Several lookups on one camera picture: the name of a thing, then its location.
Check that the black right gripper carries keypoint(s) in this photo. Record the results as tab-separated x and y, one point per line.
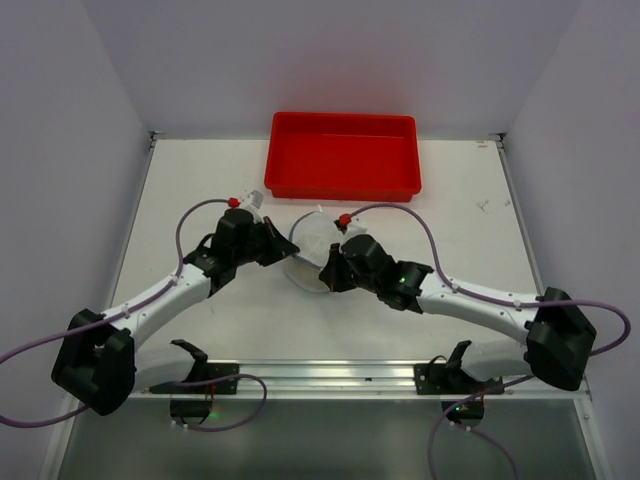
339	267

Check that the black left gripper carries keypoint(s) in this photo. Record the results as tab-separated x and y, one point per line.
265	240

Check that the white mesh laundry bag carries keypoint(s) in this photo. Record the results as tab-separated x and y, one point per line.
313	233

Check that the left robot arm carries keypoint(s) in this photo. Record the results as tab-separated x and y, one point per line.
100	362

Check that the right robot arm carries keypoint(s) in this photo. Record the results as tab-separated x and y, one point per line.
545	336

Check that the red plastic tray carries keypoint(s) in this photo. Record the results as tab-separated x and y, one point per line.
343	156

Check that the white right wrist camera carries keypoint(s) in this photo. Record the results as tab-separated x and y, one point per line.
350	226

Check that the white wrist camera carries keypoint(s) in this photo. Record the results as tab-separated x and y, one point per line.
252	204
350	226

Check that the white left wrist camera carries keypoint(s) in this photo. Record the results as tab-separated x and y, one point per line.
252	204

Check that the aluminium frame rail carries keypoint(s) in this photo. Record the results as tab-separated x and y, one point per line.
355	380

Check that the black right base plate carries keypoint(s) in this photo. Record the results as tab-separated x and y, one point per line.
437	379

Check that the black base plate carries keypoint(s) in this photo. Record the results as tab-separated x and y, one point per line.
437	379
211	371

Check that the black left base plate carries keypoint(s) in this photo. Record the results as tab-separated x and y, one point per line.
211	371

